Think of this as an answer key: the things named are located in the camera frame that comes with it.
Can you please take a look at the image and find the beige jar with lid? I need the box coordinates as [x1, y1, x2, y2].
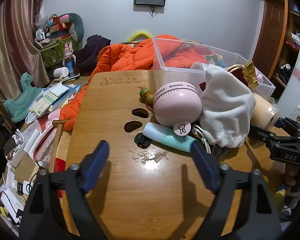
[251, 93, 280, 130]

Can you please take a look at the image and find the white drawstring cloth pouch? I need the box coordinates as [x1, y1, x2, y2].
[199, 64, 256, 148]

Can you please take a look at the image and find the red gold gift pouch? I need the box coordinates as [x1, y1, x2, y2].
[191, 61, 258, 91]

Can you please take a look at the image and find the pink round desktop vacuum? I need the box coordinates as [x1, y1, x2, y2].
[153, 81, 203, 136]

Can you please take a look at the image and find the mint green tube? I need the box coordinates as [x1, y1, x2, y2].
[142, 122, 196, 153]

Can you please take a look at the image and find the clear plastic storage bin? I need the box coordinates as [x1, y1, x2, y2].
[152, 37, 276, 100]

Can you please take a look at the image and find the wooden shelf unit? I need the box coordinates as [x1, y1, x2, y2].
[273, 0, 300, 88]

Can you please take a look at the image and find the brown wooden door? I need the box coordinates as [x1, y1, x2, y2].
[253, 0, 288, 79]

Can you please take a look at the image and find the black round lens cap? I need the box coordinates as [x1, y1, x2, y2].
[134, 132, 152, 149]

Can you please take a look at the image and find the teal rocking horse toy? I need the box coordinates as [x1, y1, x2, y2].
[4, 72, 42, 123]

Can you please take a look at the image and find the stack of papers and books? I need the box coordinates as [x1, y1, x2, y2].
[25, 82, 81, 124]

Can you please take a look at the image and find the orange down jacket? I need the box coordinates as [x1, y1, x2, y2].
[60, 35, 207, 131]

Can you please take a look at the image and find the yellow curved cushion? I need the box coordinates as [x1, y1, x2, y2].
[127, 30, 152, 42]

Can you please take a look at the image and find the pink bunny doll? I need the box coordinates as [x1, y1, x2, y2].
[63, 42, 76, 67]

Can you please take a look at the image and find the green storage box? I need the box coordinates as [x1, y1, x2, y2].
[40, 37, 78, 67]

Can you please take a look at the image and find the dark purple garment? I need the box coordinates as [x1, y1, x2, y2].
[76, 35, 111, 74]

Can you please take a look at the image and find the pink striped curtain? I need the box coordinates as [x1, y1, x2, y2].
[0, 0, 50, 100]

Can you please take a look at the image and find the grey plush elephant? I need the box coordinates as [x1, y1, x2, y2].
[59, 13, 84, 43]

